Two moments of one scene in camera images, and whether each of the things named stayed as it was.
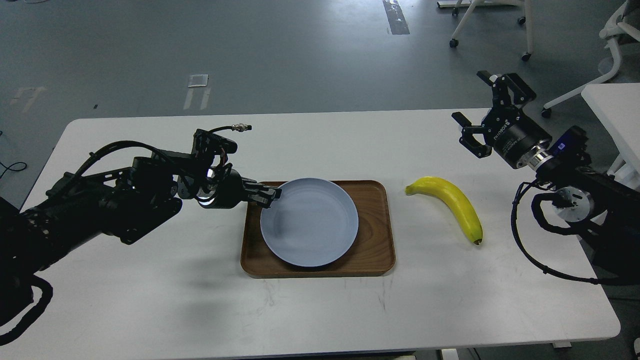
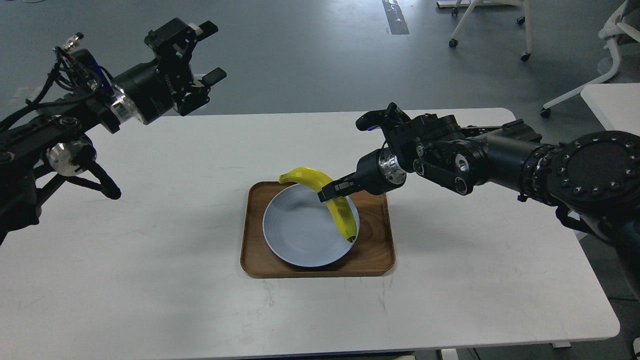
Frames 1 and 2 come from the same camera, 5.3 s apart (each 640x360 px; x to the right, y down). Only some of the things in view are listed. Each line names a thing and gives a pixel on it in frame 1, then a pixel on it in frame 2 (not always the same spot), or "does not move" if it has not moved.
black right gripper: [511, 134] -> [377, 172]
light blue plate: [314, 223] does not move
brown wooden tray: [371, 253] does not move
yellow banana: [449, 193] -> [339, 206]
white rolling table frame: [527, 18] does not move
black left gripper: [224, 188] -> [146, 91]
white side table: [617, 106] does not move
